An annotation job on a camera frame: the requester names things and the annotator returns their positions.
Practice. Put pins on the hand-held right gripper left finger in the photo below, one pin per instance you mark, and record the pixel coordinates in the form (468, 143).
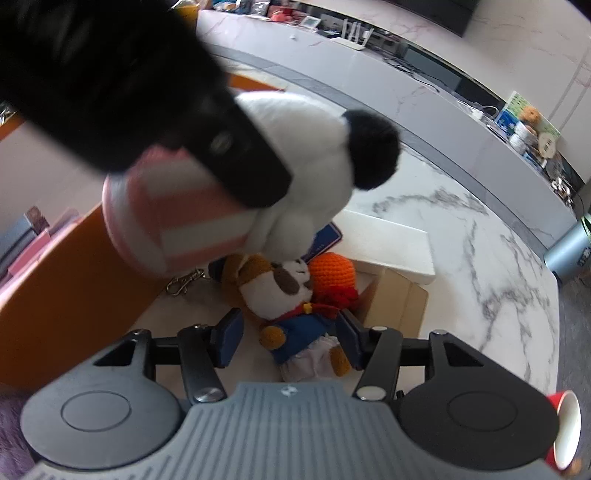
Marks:
(228, 339)

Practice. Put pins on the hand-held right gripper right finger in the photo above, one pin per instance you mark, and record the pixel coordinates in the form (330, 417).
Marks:
(352, 341)

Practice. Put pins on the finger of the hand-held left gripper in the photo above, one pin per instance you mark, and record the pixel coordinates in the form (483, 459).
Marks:
(244, 166)

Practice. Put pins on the small brown cardboard box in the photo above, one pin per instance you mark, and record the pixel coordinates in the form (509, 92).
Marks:
(397, 304)

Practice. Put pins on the brown dog plush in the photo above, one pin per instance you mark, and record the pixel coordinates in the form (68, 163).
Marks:
(295, 323)

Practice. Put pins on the white pink round plush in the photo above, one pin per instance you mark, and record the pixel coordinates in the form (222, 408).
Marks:
(304, 138)

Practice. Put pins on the orange crochet toy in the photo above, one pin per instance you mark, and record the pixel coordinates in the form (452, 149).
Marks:
(332, 274)

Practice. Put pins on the blue card holder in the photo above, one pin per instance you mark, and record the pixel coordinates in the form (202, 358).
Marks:
(325, 242)

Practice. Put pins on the white box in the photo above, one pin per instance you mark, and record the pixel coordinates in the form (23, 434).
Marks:
(392, 244)

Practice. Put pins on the orange cardboard box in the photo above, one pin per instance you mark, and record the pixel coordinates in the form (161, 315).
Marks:
(69, 314)

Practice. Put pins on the brown wallet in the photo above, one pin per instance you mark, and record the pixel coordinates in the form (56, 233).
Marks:
(38, 218)

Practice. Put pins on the pink box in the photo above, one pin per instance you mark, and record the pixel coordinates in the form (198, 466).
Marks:
(34, 254)

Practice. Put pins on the small pink plush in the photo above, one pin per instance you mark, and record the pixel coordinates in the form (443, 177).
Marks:
(278, 16)

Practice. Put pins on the white desk thermometer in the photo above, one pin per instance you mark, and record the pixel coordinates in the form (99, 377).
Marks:
(311, 23)

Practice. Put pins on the white router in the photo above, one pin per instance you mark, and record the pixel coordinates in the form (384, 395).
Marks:
(353, 41)

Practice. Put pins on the marble television console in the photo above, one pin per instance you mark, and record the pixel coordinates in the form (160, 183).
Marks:
(415, 115)

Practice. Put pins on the red mug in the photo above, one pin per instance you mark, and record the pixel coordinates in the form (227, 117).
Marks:
(565, 429)

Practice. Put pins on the purple fuzzy blanket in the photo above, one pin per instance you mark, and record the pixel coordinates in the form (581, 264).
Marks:
(14, 434)

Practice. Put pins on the grey trash can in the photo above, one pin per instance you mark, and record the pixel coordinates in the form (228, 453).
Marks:
(570, 254)

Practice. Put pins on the white charger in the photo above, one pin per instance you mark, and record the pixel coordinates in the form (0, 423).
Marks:
(478, 114)

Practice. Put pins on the cow figurine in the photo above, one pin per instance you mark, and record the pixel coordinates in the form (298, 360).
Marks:
(562, 187)

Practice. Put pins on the white woven pot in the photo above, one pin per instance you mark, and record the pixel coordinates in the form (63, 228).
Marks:
(524, 137)

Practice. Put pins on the small teddy bear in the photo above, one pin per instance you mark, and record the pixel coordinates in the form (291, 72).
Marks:
(530, 114)

